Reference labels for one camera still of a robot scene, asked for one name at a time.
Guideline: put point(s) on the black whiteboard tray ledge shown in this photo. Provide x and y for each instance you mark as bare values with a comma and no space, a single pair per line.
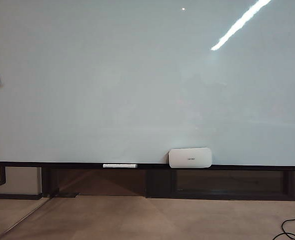
237,167

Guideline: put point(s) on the large white glass whiteboard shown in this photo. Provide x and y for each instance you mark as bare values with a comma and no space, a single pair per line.
87,75

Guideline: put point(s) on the black flat floor plate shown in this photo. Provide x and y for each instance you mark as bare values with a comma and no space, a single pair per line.
68,194

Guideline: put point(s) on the black lower support frame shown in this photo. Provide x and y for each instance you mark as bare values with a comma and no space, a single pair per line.
160,182

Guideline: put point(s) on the white whiteboard marker pen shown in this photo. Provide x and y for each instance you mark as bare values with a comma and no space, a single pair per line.
120,165

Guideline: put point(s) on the black floor baseboard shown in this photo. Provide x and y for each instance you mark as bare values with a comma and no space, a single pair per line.
12,196

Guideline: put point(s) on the grey metal floor strip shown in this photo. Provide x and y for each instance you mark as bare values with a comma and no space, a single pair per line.
25,217

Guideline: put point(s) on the white rounded whiteboard eraser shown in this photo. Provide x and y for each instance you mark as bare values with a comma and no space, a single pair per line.
190,157

